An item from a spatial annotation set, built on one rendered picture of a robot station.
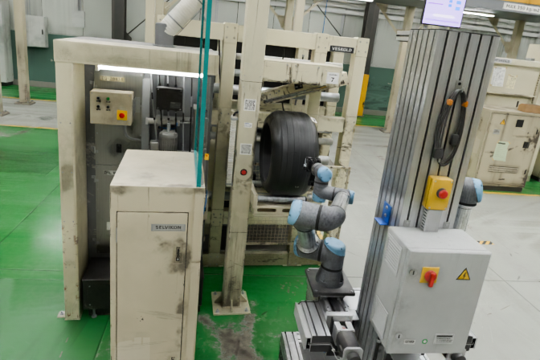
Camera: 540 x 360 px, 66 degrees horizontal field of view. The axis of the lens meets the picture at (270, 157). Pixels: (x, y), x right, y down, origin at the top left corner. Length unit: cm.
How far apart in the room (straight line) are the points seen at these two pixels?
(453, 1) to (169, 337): 574
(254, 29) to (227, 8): 935
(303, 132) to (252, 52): 58
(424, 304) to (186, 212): 106
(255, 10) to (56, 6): 1028
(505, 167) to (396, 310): 568
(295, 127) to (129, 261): 127
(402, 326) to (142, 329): 119
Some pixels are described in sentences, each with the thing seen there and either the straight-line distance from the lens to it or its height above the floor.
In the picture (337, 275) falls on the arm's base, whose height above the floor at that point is 79.
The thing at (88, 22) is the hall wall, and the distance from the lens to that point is 1237.
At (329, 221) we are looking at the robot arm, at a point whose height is 120.
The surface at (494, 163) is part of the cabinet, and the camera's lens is 718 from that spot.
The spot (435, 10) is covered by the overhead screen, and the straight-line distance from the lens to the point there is 658.
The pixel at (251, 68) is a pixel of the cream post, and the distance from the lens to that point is 261.
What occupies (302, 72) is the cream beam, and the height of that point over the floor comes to 172.
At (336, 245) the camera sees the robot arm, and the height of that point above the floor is 94.
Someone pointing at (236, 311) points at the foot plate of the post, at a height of 1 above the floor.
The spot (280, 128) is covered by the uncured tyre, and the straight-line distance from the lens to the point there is 260.
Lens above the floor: 194
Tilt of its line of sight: 16 degrees down
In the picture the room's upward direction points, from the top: 6 degrees clockwise
